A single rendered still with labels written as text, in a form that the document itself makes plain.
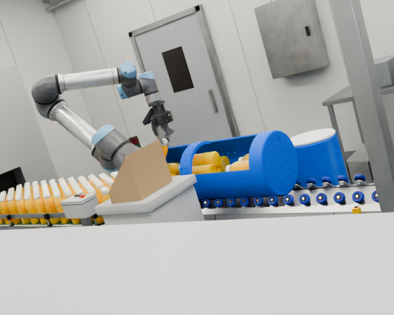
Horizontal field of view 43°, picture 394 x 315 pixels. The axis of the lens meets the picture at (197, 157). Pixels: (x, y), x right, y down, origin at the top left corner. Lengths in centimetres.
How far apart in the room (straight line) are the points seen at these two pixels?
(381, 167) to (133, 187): 95
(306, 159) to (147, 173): 98
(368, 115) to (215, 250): 112
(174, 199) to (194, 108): 457
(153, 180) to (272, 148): 52
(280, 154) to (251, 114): 405
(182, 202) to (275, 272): 172
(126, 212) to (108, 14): 547
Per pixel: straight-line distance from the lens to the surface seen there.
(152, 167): 206
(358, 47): 149
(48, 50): 785
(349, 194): 209
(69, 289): 49
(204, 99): 644
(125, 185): 201
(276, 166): 212
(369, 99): 151
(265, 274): 39
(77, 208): 270
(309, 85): 576
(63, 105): 242
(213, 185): 223
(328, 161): 269
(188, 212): 212
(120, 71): 233
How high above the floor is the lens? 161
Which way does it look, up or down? 11 degrees down
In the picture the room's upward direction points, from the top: 17 degrees counter-clockwise
